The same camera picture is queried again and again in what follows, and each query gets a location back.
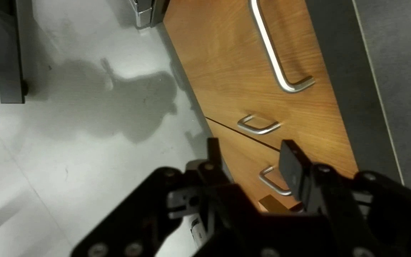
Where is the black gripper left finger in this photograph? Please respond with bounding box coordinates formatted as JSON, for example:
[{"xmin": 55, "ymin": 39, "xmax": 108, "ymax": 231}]
[{"xmin": 68, "ymin": 136, "xmax": 264, "ymax": 257}]

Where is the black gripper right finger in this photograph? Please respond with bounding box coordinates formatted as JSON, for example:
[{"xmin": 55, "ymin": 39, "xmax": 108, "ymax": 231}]
[{"xmin": 280, "ymin": 138, "xmax": 411, "ymax": 257}]

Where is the wooden drawer with steel handle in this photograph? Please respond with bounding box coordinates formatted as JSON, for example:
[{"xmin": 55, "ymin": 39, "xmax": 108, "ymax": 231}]
[{"xmin": 205, "ymin": 119, "xmax": 359, "ymax": 214}]

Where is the upper silver drawer handle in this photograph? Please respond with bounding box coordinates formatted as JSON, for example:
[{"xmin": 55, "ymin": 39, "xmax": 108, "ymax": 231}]
[{"xmin": 204, "ymin": 105, "xmax": 292, "ymax": 144}]

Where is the grey metal frame leg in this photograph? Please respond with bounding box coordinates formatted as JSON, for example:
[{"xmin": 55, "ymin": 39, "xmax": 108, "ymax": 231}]
[{"xmin": 0, "ymin": 0, "xmax": 30, "ymax": 105}]

